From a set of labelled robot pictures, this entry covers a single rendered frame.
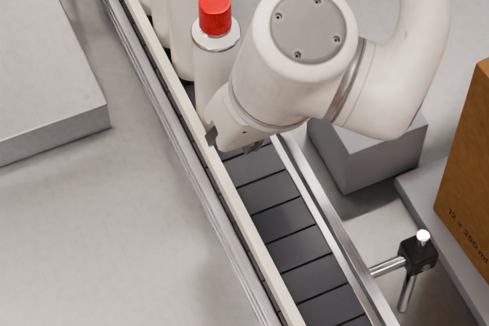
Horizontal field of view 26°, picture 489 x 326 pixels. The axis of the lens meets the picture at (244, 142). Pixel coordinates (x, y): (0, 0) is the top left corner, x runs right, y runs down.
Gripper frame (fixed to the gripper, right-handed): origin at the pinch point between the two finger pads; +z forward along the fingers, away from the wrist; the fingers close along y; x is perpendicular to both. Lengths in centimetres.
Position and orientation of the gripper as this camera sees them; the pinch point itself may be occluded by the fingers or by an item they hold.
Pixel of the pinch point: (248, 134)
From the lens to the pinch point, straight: 111.6
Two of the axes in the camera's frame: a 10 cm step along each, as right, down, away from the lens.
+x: 3.8, 9.0, -1.8
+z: -1.4, 2.5, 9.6
